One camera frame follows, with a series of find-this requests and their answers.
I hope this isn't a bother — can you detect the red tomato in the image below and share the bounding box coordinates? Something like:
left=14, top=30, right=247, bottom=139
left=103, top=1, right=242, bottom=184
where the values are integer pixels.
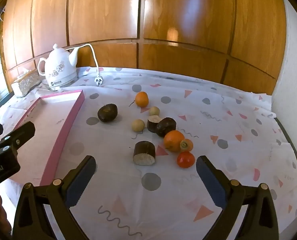
left=177, top=152, right=196, bottom=168

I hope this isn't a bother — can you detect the large orange mandarin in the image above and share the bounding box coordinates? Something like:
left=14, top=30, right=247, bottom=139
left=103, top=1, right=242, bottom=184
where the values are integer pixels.
left=164, top=130, right=185, bottom=153

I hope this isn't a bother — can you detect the dark round passion fruit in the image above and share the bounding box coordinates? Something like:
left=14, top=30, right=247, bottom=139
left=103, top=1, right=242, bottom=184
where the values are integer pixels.
left=97, top=103, right=118, bottom=122

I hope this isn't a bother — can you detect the dark cylinder white cut face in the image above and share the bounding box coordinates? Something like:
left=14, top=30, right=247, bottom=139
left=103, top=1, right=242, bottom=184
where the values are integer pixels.
left=133, top=141, right=156, bottom=166

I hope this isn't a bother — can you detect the dark brown oval fruit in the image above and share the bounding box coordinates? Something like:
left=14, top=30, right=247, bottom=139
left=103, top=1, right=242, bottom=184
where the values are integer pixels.
left=155, top=117, right=177, bottom=138

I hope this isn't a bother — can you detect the small beige longan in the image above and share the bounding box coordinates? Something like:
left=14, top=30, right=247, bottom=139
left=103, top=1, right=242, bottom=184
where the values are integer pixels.
left=132, top=119, right=145, bottom=133
left=149, top=106, right=160, bottom=116

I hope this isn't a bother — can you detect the dark cylinder piece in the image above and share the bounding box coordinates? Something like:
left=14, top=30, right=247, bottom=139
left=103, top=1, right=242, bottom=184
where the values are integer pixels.
left=147, top=115, right=162, bottom=133

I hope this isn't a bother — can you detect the pink shallow tray box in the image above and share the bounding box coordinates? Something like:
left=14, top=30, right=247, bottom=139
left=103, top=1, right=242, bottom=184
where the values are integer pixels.
left=10, top=90, right=85, bottom=186

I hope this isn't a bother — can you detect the silver embossed tissue box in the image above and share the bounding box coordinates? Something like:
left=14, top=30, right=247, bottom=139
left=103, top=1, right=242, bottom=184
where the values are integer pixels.
left=11, top=69, right=41, bottom=98

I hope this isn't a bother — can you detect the white ceramic electric kettle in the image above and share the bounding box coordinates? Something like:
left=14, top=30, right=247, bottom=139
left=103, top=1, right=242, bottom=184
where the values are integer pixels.
left=37, top=43, right=79, bottom=90

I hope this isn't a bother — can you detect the white patterned tablecloth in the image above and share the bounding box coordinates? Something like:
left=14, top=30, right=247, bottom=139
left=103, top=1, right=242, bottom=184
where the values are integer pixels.
left=0, top=67, right=297, bottom=239

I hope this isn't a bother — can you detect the small orange with stem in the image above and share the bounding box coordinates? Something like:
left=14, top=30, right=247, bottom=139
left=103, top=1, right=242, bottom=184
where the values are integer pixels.
left=131, top=92, right=149, bottom=108

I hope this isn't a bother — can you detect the white power cord with plug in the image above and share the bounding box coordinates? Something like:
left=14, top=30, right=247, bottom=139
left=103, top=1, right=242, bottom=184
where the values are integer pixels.
left=65, top=43, right=104, bottom=87

